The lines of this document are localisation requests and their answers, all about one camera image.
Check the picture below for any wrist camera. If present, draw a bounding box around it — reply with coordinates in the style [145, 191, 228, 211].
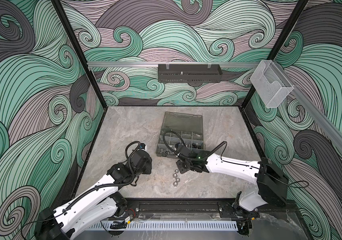
[175, 144, 194, 157]
[130, 143, 150, 166]

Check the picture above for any aluminium rail right wall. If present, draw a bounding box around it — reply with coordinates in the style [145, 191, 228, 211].
[280, 65, 342, 154]

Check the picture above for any aluminium rail wall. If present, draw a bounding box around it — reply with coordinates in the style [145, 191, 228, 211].
[280, 65, 342, 154]
[87, 61, 259, 68]

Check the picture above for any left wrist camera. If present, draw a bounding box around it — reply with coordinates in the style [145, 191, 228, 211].
[130, 143, 150, 166]

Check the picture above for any grey transparent organizer box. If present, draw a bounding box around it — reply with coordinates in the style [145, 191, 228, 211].
[156, 112, 206, 159]

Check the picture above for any black vertical frame post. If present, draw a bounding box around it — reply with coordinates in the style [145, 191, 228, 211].
[240, 0, 308, 112]
[51, 0, 108, 111]

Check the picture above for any pile of bolts and nuts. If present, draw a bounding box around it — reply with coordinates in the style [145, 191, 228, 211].
[173, 170, 181, 187]

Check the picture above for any clear plastic wall holder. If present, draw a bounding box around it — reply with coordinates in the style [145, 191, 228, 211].
[250, 60, 294, 109]

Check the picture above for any white slotted cable duct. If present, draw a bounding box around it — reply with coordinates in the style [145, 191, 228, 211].
[88, 220, 238, 232]

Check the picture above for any black vertical frame post right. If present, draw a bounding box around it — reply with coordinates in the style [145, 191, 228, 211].
[240, 0, 308, 112]

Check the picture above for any aluminium rail back wall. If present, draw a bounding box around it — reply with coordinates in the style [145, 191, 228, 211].
[87, 61, 259, 68]

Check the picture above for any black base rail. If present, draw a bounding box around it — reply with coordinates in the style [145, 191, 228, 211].
[126, 198, 298, 219]

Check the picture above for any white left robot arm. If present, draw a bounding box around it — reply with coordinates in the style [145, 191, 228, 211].
[34, 150, 152, 240]

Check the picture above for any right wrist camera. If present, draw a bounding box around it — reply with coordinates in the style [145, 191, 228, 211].
[175, 144, 194, 157]

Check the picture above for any black wall tray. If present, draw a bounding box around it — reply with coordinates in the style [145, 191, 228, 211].
[157, 64, 223, 87]

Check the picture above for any black vertical frame post left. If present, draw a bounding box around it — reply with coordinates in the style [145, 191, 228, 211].
[51, 0, 108, 111]

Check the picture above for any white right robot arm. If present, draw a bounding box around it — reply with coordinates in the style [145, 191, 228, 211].
[176, 153, 288, 212]

